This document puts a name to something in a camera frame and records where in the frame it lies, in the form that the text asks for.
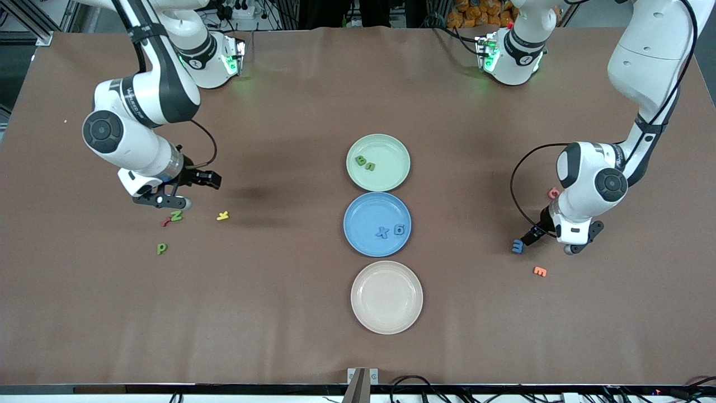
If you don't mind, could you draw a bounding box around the blue plate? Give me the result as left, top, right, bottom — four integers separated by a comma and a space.
343, 191, 412, 258

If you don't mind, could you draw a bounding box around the beige plate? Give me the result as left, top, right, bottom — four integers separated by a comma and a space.
350, 260, 424, 335

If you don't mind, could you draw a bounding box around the light green plate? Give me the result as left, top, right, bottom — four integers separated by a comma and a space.
346, 133, 411, 193

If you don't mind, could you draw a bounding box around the white power strip with plugs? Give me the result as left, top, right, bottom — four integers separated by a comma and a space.
215, 0, 258, 21

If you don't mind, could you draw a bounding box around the orange bag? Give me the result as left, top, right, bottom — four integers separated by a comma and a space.
447, 0, 515, 29

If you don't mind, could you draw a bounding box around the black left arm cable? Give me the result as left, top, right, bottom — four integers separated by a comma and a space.
510, 0, 700, 238

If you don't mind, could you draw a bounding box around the black cable bundle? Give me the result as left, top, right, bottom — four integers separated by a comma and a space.
390, 375, 448, 403

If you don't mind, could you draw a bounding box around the black table edge rail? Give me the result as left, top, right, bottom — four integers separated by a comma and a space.
0, 384, 716, 397

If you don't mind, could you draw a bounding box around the grey metal bracket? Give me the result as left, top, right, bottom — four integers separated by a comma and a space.
347, 367, 379, 403

